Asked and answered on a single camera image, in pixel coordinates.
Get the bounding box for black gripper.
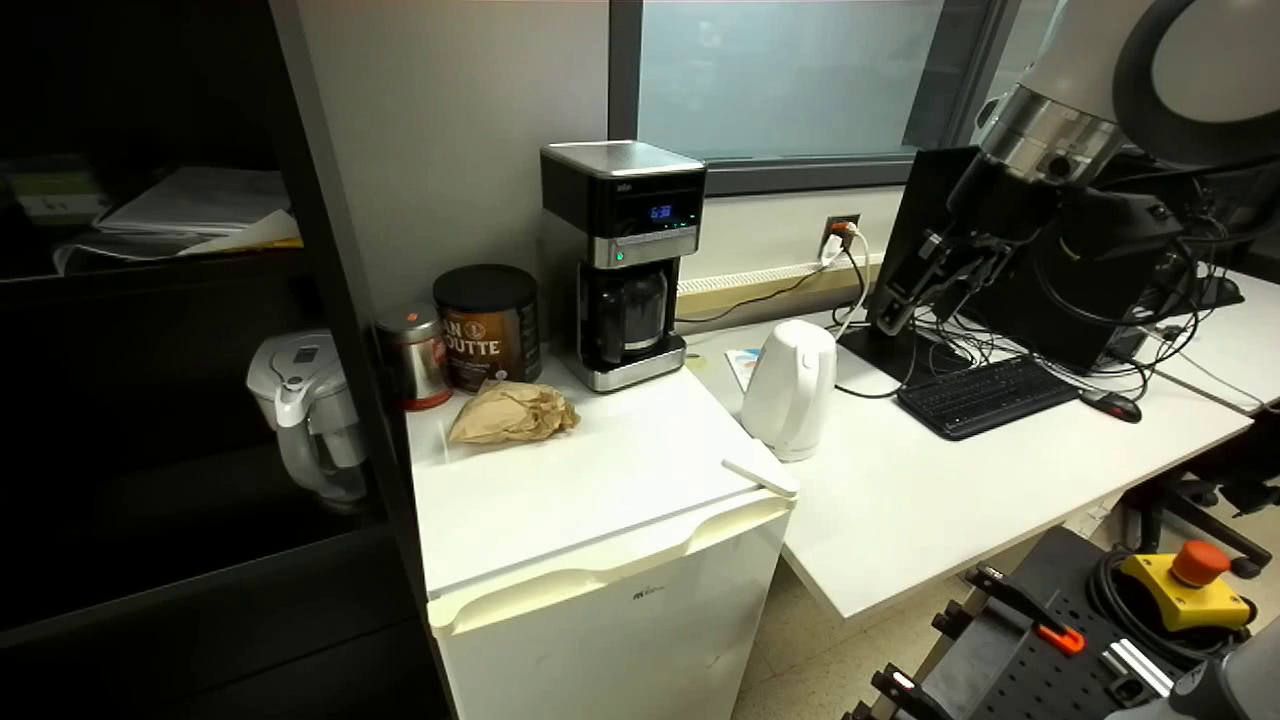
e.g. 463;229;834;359
871;151;1111;346

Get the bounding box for black steel coffeemaker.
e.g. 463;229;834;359
534;136;709;395

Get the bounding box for yellow red emergency stop button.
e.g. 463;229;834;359
1117;535;1258;637

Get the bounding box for black computer monitor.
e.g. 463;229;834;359
982;186;1195;381
834;144;992;393

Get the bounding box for black keyboard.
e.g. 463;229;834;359
890;356;1084;443

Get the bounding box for white electric kettle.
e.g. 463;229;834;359
736;317;841;469

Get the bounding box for black computer mouse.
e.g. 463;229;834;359
1074;384;1148;429

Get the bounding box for blue white leaflet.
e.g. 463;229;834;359
721;346;768;393

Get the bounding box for grey framed window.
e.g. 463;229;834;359
607;0;1073;199

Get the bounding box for dark glass coffee carafe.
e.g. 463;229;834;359
589;273;675;368

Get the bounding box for black office chair base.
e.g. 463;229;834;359
1117;414;1280;578

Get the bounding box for black perforated cart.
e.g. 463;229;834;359
834;525;1280;720

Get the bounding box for crumpled brown paper bag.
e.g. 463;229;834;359
445;381;585;457

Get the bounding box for dark brown coffee canister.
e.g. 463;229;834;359
433;259;549;395

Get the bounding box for white mini fridge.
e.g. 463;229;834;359
400;356;801;720

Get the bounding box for small red silver can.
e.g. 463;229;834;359
394;314;457;414

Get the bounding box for white water filter pitcher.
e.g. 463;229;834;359
238;330;376;515

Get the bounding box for loose white papers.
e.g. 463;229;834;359
50;166;308;275

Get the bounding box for black shelf unit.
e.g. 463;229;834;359
0;0;452;720

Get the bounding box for white wall outlet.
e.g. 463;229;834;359
819;211;869;264

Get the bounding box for black power cable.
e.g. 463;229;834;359
675;253;857;333

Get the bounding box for orange handled black clamp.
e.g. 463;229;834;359
966;563;1092;661

